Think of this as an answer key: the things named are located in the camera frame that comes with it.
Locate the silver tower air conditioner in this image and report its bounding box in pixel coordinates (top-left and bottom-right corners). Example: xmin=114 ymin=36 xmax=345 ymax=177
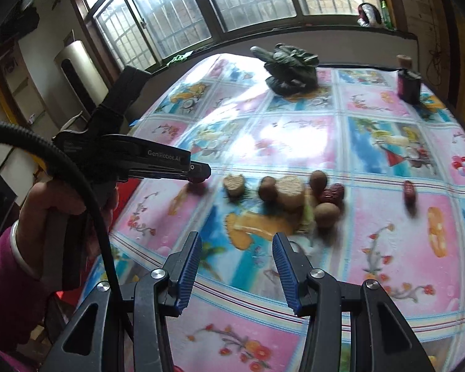
xmin=54 ymin=40 xmax=108 ymax=116

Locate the silver bracelet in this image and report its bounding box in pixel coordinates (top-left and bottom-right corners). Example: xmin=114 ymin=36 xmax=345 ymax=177
xmin=9 ymin=220 xmax=40 ymax=280

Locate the person left hand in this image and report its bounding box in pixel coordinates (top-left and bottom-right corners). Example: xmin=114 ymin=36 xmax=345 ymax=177
xmin=16 ymin=179 xmax=119 ymax=280

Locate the black corrugated cable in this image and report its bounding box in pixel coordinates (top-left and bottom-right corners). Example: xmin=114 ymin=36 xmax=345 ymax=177
xmin=0 ymin=120 xmax=135 ymax=342

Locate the magenta sleeve forearm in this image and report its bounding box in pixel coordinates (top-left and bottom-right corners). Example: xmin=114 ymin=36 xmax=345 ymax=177
xmin=0 ymin=224 xmax=50 ymax=371

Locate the red white helmet on sill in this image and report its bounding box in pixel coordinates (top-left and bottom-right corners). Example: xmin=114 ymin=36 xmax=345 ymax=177
xmin=357 ymin=2 xmax=384 ymax=29

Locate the cluster beige rice cake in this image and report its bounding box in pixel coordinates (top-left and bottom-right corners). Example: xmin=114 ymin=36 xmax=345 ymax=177
xmin=275 ymin=175 xmax=305 ymax=212

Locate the isolated red date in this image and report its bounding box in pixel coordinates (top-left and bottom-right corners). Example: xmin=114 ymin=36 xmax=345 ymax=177
xmin=402 ymin=180 xmax=417 ymax=206

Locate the colourful plastic tablecloth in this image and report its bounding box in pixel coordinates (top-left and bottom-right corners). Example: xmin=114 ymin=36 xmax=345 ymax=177
xmin=111 ymin=54 xmax=465 ymax=371

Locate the brown longan fruit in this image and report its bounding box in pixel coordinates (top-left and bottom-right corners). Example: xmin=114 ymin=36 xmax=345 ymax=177
xmin=258 ymin=175 xmax=278 ymax=203

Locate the green item on sill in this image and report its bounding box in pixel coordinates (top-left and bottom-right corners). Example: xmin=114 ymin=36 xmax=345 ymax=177
xmin=167 ymin=51 xmax=193 ymax=67

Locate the green bottle on sill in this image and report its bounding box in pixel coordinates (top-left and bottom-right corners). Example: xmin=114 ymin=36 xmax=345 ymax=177
xmin=380 ymin=0 xmax=394 ymax=30

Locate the window with metal grille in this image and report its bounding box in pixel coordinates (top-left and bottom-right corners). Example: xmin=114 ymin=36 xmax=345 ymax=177
xmin=71 ymin=0 xmax=392 ymax=79

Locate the dark jar with cork lid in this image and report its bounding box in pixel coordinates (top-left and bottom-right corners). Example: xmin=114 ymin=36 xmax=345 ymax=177
xmin=396 ymin=54 xmax=422 ymax=105

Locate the brown longan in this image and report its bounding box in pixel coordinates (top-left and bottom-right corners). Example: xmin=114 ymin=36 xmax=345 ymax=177
xmin=309 ymin=170 xmax=327 ymax=196
xmin=313 ymin=202 xmax=340 ymax=228

